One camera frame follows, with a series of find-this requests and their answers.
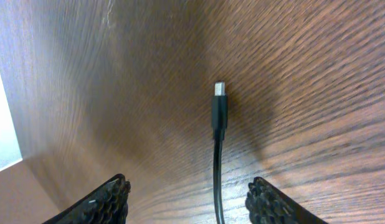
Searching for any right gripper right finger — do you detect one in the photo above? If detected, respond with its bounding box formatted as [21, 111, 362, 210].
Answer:
[245, 177, 328, 224]

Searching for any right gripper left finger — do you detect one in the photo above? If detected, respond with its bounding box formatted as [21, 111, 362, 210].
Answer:
[44, 174, 131, 224]

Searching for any black charger cable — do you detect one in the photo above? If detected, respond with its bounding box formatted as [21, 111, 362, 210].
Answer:
[211, 81, 229, 224]

